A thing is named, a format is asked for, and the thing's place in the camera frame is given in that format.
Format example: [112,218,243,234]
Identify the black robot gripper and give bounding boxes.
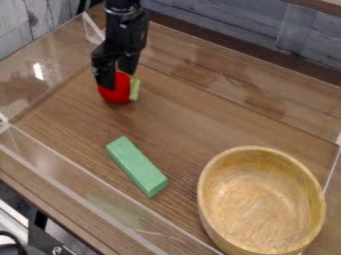
[93,0,150,91]

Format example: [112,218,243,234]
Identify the red plush fruit green leaf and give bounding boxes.
[98,71,142,104]

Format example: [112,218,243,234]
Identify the clear acrylic tray walls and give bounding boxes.
[0,15,341,255]

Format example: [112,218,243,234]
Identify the green rectangular block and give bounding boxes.
[106,136,170,198]

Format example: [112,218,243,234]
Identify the wooden bowl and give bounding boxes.
[197,145,327,255]

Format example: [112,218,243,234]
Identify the clear acrylic corner bracket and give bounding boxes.
[82,13,106,46]

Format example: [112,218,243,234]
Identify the black table leg bracket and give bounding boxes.
[29,211,75,255]

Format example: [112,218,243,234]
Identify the black cable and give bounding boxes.
[0,230,29,255]

